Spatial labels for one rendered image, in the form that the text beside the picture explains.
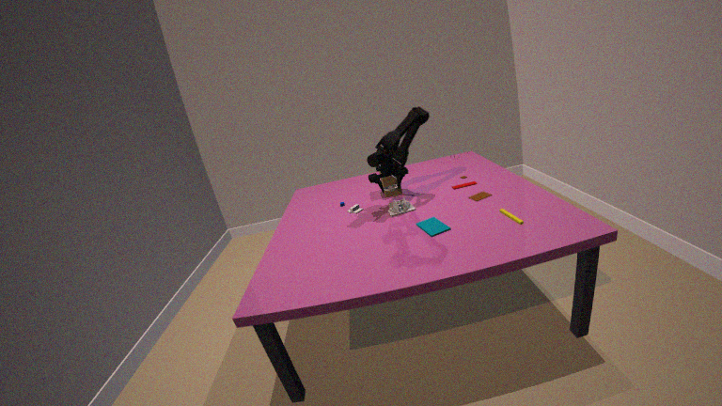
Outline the teal flat square plate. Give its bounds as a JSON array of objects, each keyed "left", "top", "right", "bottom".
[{"left": 416, "top": 216, "right": 451, "bottom": 237}]

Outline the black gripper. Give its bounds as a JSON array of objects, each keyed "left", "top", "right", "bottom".
[{"left": 369, "top": 160, "right": 409, "bottom": 193}]

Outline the yellow rod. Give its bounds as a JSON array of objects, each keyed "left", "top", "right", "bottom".
[{"left": 499, "top": 209, "right": 524, "bottom": 225}]

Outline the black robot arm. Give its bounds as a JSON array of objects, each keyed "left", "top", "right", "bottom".
[{"left": 367, "top": 107, "right": 430, "bottom": 174}]

